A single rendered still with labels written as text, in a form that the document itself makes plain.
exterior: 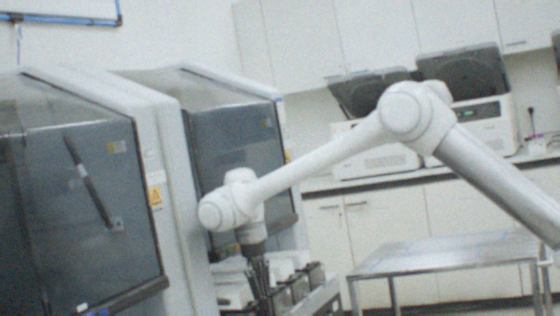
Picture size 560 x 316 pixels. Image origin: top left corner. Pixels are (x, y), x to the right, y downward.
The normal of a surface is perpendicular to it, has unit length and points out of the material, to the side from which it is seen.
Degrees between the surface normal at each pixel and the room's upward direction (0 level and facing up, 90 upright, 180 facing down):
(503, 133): 90
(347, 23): 90
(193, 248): 90
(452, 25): 90
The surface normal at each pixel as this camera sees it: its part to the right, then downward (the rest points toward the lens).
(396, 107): -0.41, 0.06
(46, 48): 0.90, -0.14
